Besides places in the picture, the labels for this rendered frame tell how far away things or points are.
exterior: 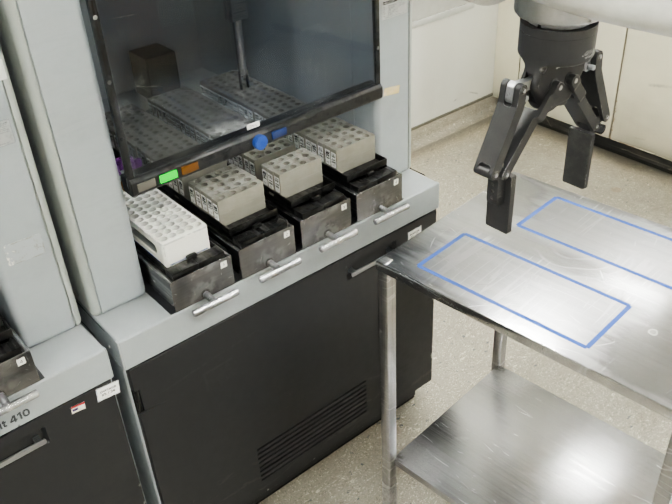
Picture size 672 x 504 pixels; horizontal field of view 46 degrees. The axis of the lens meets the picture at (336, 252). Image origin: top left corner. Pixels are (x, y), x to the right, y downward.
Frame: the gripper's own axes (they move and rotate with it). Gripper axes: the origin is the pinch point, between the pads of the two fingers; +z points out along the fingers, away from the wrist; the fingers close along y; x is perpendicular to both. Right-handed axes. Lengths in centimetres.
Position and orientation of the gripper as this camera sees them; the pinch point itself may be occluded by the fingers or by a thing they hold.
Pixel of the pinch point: (538, 196)
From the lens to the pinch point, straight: 91.3
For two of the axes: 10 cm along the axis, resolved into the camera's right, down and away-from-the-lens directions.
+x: -6.4, -4.1, 6.5
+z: 0.5, 8.2, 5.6
